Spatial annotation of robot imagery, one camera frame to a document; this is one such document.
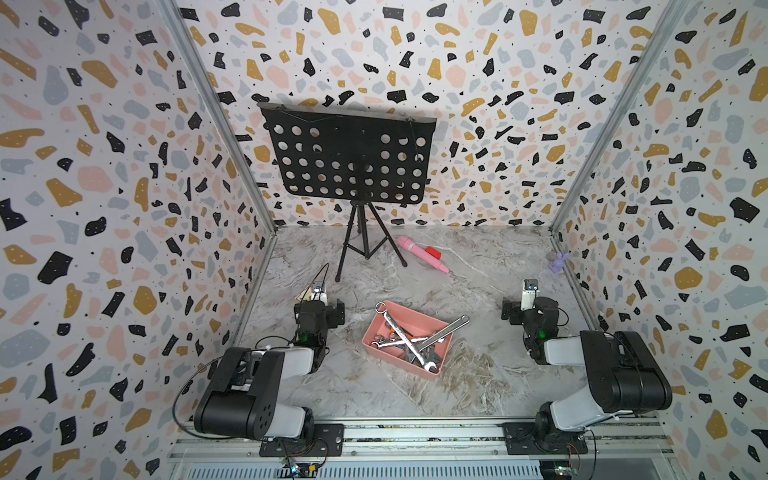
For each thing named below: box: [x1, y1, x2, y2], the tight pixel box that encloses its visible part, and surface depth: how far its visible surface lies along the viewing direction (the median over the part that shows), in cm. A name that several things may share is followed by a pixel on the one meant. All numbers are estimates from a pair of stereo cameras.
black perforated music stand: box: [258, 103, 437, 283], surface depth 78 cm
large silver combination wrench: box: [418, 314, 471, 353], surface depth 86 cm
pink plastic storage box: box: [362, 301, 454, 380], surface depth 89 cm
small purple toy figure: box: [549, 252, 570, 272], surface depth 111 cm
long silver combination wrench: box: [374, 301, 438, 371], surface depth 87 cm
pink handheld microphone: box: [397, 236, 450, 274], surface depth 115 cm
